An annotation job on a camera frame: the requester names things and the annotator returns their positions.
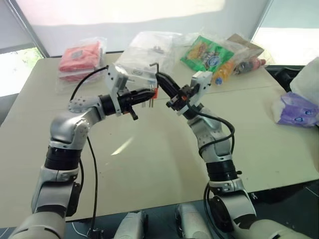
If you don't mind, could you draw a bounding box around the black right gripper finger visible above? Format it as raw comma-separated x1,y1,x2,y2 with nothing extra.
156,76,178,101
156,72,182,93

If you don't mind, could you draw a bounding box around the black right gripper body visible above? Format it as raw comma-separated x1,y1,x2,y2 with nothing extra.
166,84,199,112

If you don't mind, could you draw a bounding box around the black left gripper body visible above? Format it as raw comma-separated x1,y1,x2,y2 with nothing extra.
117,89,142,121

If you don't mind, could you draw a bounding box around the black hex key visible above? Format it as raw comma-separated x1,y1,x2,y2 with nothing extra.
149,62,160,76

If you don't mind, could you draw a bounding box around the large clear plastic bag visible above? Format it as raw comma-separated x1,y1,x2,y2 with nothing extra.
115,30,186,87

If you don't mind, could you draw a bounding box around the green snack bag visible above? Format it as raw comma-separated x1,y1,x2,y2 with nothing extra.
180,35,235,73

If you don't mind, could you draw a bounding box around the orange drink bottle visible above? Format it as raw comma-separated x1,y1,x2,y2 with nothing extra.
212,59,235,87

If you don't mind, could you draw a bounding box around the red packet in clear bag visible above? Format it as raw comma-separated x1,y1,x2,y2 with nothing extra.
57,37,108,73

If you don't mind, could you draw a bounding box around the red drink bottle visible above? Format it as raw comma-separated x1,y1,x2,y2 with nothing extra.
233,55,274,76

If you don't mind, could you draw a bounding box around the brown paper package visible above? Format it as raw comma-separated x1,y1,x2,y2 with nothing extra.
226,33,265,63

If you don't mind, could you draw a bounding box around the purple tissue pack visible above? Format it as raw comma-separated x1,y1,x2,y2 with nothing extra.
271,91,319,128

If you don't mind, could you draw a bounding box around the grey rounded robot shell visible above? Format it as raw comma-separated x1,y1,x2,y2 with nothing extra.
174,203,209,239
116,210,149,239

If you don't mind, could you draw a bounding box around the white plastic bag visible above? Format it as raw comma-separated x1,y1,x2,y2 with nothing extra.
290,56,319,102

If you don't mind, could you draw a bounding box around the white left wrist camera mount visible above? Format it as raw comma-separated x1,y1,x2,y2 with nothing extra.
104,64,129,117

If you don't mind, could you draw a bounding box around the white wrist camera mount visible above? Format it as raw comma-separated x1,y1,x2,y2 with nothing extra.
104,64,129,117
177,71,213,117

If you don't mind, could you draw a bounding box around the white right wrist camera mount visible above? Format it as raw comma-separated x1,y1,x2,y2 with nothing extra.
177,71,213,117

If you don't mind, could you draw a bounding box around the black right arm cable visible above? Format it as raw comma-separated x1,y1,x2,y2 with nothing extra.
186,101,237,239

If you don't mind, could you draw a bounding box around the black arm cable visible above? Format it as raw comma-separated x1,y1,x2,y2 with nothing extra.
70,65,111,234
186,101,237,239

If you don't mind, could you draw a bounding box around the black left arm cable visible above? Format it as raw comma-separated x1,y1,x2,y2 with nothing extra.
70,65,111,234

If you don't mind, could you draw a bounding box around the black cable plug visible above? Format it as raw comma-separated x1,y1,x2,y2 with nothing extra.
89,227,105,239

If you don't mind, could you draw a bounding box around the thin white cable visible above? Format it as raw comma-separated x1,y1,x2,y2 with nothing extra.
71,221,89,237

